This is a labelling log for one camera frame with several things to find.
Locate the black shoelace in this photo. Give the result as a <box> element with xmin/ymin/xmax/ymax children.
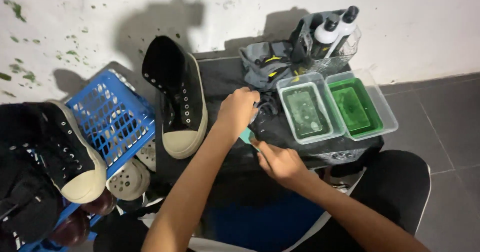
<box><xmin>250</xmin><ymin>92</ymin><xmax>280</xmax><ymax>123</ymax></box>

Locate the teal cleaning brush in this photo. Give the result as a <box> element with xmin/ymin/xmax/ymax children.
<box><xmin>239</xmin><ymin>127</ymin><xmax>260</xmax><ymax>150</ymax></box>

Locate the white perforated clog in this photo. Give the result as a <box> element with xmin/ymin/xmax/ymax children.
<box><xmin>106</xmin><ymin>158</ymin><xmax>151</xmax><ymax>201</ymax></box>
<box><xmin>135</xmin><ymin>139</ymin><xmax>157</xmax><ymax>172</ymax></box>

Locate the person's right hand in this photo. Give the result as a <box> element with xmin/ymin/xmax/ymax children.
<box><xmin>250</xmin><ymin>139</ymin><xmax>313</xmax><ymax>191</ymax></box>

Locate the person's left hand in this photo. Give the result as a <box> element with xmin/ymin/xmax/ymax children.
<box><xmin>217</xmin><ymin>87</ymin><xmax>261</xmax><ymax>138</ymax></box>

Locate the clear plastic organizer box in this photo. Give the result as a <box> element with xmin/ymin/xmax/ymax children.
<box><xmin>290</xmin><ymin>9</ymin><xmax>362</xmax><ymax>77</ymax></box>

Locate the blue plastic basket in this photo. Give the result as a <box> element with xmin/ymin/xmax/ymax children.
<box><xmin>18</xmin><ymin>69</ymin><xmax>156</xmax><ymax>252</ymax></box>

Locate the clear tub with dark-green water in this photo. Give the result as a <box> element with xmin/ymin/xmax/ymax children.
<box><xmin>276</xmin><ymin>72</ymin><xmax>346</xmax><ymax>145</ymax></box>

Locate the grey cloth with yellow marks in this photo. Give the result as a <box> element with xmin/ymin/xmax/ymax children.
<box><xmin>238</xmin><ymin>41</ymin><xmax>301</xmax><ymax>92</ymax></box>

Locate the black table cloth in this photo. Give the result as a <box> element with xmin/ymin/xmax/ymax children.
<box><xmin>155</xmin><ymin>56</ymin><xmax>385</xmax><ymax>192</ymax></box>

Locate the clear tub with bright-green water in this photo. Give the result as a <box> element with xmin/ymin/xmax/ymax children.
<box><xmin>325</xmin><ymin>69</ymin><xmax>399</xmax><ymax>141</ymax></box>

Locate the black high-top sneaker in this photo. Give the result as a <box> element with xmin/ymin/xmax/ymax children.
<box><xmin>0</xmin><ymin>100</ymin><xmax>108</xmax><ymax>204</ymax></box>
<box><xmin>141</xmin><ymin>35</ymin><xmax>209</xmax><ymax>160</ymax></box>

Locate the white bottle with black cap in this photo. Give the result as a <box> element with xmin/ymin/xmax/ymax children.
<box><xmin>325</xmin><ymin>5</ymin><xmax>360</xmax><ymax>59</ymax></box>
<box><xmin>313</xmin><ymin>14</ymin><xmax>341</xmax><ymax>59</ymax></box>

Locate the glossy brown shoe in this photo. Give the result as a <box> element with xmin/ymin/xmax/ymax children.
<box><xmin>49</xmin><ymin>207</ymin><xmax>91</xmax><ymax>247</ymax></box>
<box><xmin>80</xmin><ymin>187</ymin><xmax>117</xmax><ymax>216</ymax></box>

